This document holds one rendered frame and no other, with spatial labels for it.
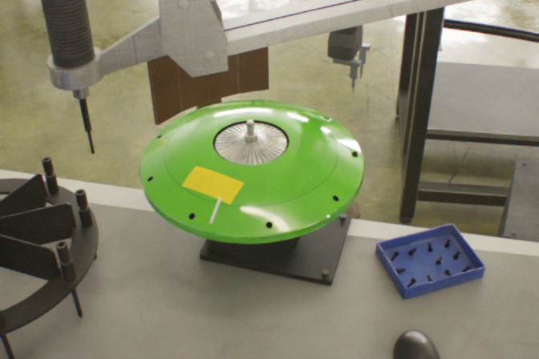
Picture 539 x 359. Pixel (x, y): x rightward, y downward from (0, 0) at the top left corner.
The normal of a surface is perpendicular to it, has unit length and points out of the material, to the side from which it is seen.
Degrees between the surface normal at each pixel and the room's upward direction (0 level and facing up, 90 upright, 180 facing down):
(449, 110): 0
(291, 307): 0
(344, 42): 70
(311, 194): 23
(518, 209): 0
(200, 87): 90
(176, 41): 90
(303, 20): 10
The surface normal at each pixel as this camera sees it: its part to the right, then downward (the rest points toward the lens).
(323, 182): 0.27, -0.61
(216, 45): 0.12, 0.60
